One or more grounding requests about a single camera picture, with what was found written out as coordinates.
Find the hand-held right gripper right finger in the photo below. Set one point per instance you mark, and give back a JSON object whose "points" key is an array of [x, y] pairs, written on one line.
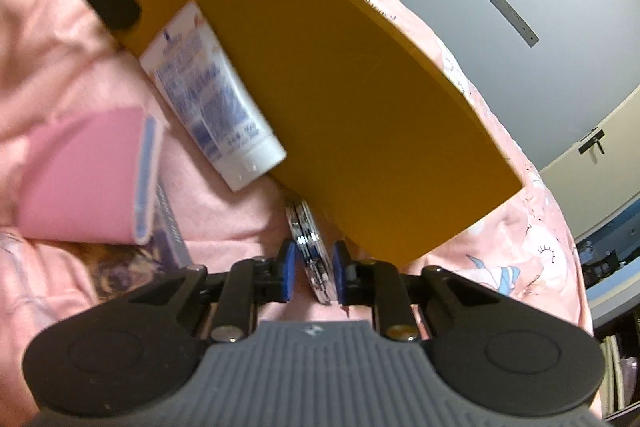
{"points": [[341, 272]]}

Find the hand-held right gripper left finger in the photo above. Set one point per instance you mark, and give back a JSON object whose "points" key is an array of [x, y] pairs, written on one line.
{"points": [[287, 272]]}

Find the shiny silver disc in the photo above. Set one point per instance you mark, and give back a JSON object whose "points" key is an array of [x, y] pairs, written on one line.
{"points": [[307, 237]]}

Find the dark purple box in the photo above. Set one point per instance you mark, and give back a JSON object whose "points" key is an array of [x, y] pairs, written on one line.
{"points": [[170, 232]]}

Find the white cream tube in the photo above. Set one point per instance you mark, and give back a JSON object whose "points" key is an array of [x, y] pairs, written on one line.
{"points": [[210, 92]]}

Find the pink printed blanket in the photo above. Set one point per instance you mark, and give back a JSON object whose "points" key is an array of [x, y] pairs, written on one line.
{"points": [[50, 57]]}

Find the brown printed card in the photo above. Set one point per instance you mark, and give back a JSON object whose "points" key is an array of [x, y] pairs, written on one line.
{"points": [[120, 272]]}

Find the pink box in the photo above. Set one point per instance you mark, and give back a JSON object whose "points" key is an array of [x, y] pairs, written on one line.
{"points": [[80, 177]]}

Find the cream door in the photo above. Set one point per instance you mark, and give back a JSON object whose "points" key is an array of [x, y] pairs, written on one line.
{"points": [[600, 187]]}

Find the cluttered shelf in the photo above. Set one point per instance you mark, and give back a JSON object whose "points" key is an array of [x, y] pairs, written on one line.
{"points": [[615, 307]]}

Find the grey wall strip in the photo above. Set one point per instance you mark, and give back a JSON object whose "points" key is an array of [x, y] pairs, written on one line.
{"points": [[515, 19]]}

